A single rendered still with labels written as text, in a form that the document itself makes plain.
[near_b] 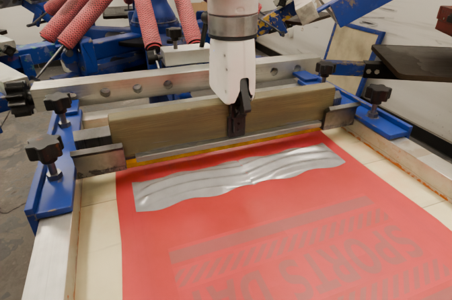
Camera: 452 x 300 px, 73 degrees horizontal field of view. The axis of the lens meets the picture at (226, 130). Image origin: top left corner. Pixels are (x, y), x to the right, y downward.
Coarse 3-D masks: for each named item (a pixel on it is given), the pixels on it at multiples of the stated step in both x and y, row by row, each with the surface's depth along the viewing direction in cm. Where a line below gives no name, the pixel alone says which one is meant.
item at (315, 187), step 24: (264, 144) 59; (288, 144) 59; (312, 144) 59; (336, 168) 52; (360, 168) 52; (264, 192) 47; (288, 192) 47; (312, 192) 47; (336, 192) 47; (360, 192) 47; (384, 192) 47; (408, 216) 43; (432, 216) 43; (432, 240) 39
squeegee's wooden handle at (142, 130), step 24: (264, 96) 53; (288, 96) 54; (312, 96) 56; (120, 120) 46; (144, 120) 47; (168, 120) 49; (192, 120) 50; (216, 120) 52; (264, 120) 55; (288, 120) 57; (144, 144) 49; (168, 144) 51
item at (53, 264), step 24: (216, 96) 71; (96, 120) 61; (384, 144) 55; (408, 144) 53; (408, 168) 51; (432, 168) 47; (72, 216) 38; (48, 240) 35; (72, 240) 36; (48, 264) 32; (72, 264) 34; (24, 288) 30; (48, 288) 30; (72, 288) 32
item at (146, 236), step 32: (192, 160) 54; (224, 160) 54; (128, 192) 47; (256, 192) 47; (128, 224) 41; (160, 224) 41; (192, 224) 41; (224, 224) 41; (128, 256) 37; (160, 256) 37; (128, 288) 33; (160, 288) 33
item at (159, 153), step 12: (312, 120) 59; (252, 132) 55; (264, 132) 55; (276, 132) 56; (288, 132) 57; (192, 144) 52; (204, 144) 52; (216, 144) 52; (228, 144) 53; (144, 156) 49; (156, 156) 49; (168, 156) 50
